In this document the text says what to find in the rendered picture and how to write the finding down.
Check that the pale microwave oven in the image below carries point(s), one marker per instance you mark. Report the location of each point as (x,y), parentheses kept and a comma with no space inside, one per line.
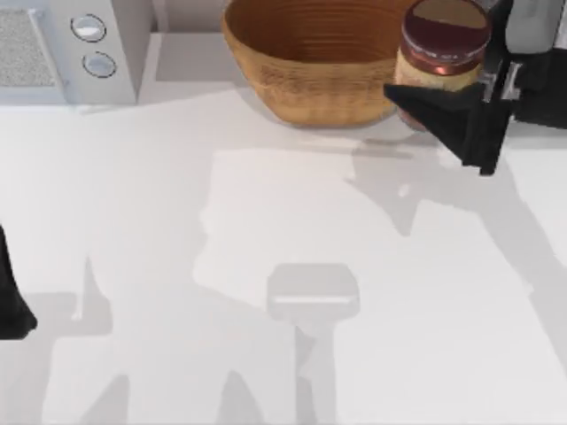
(128,66)

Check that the round grey microwave knob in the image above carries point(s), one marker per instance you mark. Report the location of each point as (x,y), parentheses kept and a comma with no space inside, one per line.
(99,64)
(88,28)

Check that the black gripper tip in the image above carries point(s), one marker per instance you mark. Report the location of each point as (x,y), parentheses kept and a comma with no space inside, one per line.
(11,301)

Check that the pale grey rounded box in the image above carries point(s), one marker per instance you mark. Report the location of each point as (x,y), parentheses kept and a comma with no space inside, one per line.
(538,24)

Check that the brown woven basket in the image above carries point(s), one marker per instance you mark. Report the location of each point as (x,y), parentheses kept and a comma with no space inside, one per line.
(319,84)

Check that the glass jar with red lid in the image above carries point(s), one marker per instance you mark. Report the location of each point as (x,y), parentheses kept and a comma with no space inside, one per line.
(443,48)

